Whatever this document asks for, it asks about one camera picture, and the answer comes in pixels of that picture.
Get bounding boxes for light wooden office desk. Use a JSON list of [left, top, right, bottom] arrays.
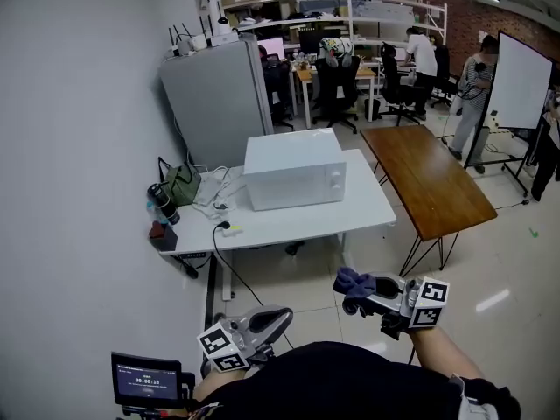
[[294, 65, 378, 130]]

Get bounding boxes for white storage shelf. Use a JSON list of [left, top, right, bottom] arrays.
[[217, 0, 449, 63]]

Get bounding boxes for white microwave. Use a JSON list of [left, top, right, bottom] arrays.
[[242, 128, 347, 212]]

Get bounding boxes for small waste bin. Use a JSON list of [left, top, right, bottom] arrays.
[[363, 98, 383, 123]]

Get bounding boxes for brown wooden table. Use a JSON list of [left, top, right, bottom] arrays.
[[359, 123, 499, 278]]

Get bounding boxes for white rolling whiteboard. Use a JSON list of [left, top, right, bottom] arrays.
[[463, 30, 555, 199]]

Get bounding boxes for white network box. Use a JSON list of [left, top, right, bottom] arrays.
[[205, 14, 240, 48]]

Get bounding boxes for person's black shirt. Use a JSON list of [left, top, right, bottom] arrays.
[[192, 340, 522, 420]]

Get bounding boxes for person's left forearm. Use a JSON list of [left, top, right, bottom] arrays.
[[192, 367, 247, 404]]

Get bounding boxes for small black display screen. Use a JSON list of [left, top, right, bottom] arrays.
[[110, 351, 183, 410]]

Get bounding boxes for black office chair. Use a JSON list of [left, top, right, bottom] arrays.
[[378, 40, 429, 127], [311, 53, 363, 136], [261, 53, 296, 133]]

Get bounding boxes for green bag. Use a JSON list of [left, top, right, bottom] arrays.
[[157, 156, 203, 207]]

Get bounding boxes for grey metal cabinet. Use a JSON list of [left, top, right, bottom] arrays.
[[158, 36, 275, 171]]

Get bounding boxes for black power cable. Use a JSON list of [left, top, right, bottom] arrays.
[[212, 220, 295, 350]]

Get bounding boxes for black water bottle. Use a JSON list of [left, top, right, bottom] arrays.
[[146, 182, 182, 227]]

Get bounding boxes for black power strip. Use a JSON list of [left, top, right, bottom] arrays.
[[171, 251, 209, 280]]

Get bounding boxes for patterned jacket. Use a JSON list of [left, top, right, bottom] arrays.
[[318, 37, 355, 68]]

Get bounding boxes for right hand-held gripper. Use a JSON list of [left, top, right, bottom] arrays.
[[341, 272, 452, 341]]

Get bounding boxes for dark computer monitor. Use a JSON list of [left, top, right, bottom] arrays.
[[297, 28, 343, 57]]

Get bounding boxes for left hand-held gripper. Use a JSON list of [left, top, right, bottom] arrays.
[[196, 304, 295, 374]]

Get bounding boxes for person's right forearm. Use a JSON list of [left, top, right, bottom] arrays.
[[409, 325, 487, 381]]

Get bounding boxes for white desk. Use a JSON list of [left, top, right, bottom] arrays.
[[158, 148, 398, 302]]

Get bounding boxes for white router with antennas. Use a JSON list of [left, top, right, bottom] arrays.
[[167, 21, 209, 57]]

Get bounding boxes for dark purple cloth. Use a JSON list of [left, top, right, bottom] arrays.
[[332, 266, 378, 311]]

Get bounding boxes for lit computer monitor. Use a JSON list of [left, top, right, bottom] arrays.
[[256, 37, 286, 61]]

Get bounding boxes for red and black box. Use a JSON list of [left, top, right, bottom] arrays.
[[148, 220, 179, 253]]

